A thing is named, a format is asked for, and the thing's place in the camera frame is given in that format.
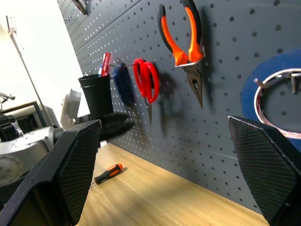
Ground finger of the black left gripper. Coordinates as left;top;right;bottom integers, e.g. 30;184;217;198
103;112;130;122
101;121;136;142

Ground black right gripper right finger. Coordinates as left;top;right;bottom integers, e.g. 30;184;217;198
227;115;301;226

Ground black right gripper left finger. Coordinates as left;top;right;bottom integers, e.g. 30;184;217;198
0;119;102;226

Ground blue black scissors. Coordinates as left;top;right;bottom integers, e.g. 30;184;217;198
110;62;137;108

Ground orange black pliers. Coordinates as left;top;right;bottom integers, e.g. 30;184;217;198
158;0;206;109

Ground dark grey pegboard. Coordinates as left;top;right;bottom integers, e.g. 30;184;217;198
56;0;301;215

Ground blue tape roll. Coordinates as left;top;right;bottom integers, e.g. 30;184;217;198
241;48;301;153

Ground black cup holder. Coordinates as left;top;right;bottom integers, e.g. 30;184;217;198
78;73;114;120

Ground orange black screwdriver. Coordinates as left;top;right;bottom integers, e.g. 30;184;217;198
94;163;124;186

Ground black metal rack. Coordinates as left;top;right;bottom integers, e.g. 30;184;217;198
2;101;48;129

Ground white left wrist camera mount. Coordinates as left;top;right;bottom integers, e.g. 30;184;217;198
60;89;82;125

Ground red handled scissors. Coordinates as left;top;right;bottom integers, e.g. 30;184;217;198
133;58;160;127

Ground black camera rig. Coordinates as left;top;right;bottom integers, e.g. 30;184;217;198
0;91;24;142

